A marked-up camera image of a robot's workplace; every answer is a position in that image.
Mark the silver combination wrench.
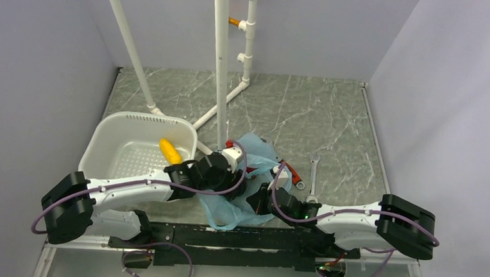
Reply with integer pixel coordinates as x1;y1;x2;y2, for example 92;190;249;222
306;152;320;203

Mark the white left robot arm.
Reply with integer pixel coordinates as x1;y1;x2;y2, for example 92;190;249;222
31;147;248;248

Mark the white PVC pipe frame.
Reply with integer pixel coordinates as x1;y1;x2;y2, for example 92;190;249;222
109;0;257;151

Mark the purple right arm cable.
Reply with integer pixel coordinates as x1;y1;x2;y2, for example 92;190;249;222
265;161;444;277

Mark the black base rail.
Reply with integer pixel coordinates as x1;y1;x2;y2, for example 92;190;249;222
108;222;360;273

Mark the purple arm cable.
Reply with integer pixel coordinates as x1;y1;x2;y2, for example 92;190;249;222
265;161;444;277
28;129;250;277

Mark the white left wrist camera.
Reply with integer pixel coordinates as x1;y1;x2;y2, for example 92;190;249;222
221;140;244;172

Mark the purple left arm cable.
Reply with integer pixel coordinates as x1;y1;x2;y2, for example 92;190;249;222
28;129;250;277

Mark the light blue printed plastic bag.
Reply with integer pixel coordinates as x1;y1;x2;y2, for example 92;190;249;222
196;129;297;237

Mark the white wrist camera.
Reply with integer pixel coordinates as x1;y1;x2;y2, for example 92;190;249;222
267;165;292;192
221;140;244;172

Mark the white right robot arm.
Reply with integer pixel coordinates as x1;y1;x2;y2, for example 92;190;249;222
247;183;439;260

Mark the red fake apple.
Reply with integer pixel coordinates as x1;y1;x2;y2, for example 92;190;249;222
246;167;257;174

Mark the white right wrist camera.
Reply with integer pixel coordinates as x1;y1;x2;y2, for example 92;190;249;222
267;165;292;192

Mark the white plastic basket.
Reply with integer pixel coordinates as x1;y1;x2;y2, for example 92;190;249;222
78;111;198;180

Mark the yellow fake fruit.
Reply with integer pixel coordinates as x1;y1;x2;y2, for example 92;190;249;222
159;138;183;165

